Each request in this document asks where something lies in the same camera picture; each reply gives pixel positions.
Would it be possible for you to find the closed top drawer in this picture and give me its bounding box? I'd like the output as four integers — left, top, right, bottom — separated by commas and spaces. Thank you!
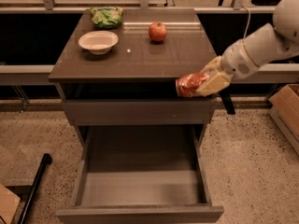
62, 99, 216, 126

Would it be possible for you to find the white bowl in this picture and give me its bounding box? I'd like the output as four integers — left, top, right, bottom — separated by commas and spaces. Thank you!
78, 31, 119, 55

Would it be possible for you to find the open middle drawer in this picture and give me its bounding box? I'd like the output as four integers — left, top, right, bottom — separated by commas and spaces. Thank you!
57, 125, 223, 224

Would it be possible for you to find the red coke can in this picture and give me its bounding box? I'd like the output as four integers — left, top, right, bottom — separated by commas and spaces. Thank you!
176, 72, 208, 98

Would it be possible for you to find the grey drawer cabinet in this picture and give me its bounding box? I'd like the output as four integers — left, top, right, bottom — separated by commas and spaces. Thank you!
49, 9, 216, 141

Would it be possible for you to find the metal railing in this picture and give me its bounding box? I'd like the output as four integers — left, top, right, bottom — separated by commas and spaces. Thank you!
0, 0, 299, 85

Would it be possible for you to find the red apple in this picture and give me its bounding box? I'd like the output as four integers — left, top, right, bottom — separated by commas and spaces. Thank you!
149, 22, 167, 42

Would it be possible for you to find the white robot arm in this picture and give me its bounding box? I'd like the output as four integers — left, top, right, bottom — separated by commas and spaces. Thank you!
195, 0, 299, 96

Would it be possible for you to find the cardboard box right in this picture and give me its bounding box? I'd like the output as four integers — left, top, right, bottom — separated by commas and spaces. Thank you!
269, 84, 299, 155

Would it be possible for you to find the cardboard box left corner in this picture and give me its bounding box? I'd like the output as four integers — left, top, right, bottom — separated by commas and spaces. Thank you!
0, 184, 20, 224

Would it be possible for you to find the green chip bag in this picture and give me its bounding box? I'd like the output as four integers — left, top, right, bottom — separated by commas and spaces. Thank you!
90, 7, 122, 29

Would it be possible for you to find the white cable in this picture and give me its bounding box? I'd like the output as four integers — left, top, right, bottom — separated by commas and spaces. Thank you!
241, 6, 252, 39

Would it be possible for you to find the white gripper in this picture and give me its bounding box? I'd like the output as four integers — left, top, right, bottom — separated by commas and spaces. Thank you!
196, 40, 259, 97

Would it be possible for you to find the black pole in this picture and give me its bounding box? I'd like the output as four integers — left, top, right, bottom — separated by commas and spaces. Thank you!
17, 153, 52, 224

